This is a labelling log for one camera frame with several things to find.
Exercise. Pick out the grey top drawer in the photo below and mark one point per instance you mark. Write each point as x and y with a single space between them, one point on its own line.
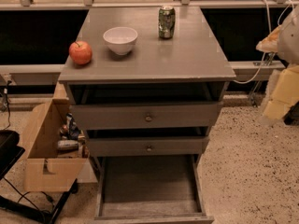
137 116

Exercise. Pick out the cardboard box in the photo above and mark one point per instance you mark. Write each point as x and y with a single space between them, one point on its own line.
46 169

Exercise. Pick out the tan padded gripper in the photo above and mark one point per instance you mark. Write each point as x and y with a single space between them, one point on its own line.
290 41

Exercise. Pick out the grey bottom drawer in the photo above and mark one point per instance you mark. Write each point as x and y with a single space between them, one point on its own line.
150 190

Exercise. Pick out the grey drawer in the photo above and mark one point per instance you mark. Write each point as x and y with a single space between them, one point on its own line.
150 190
137 116
144 142

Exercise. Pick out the grey wooden drawer cabinet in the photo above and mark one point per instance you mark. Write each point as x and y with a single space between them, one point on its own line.
188 68

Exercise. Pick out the metal railing beam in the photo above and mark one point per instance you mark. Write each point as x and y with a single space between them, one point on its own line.
47 74

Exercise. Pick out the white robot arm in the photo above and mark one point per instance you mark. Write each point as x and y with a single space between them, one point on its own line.
284 40

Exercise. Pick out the black stand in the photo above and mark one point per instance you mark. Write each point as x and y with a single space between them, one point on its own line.
10 152

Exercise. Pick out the red apple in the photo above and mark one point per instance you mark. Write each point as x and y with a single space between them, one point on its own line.
80 52

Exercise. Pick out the silver can in box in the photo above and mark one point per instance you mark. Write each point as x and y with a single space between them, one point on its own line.
67 145

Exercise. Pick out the white bowl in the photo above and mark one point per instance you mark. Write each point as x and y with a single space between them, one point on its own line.
120 40

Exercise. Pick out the green soda can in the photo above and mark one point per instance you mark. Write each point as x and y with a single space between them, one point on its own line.
166 21

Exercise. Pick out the grey middle drawer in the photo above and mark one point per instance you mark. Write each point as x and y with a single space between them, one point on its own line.
144 142

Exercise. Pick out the dark bottle in box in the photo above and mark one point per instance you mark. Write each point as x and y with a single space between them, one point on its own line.
70 130

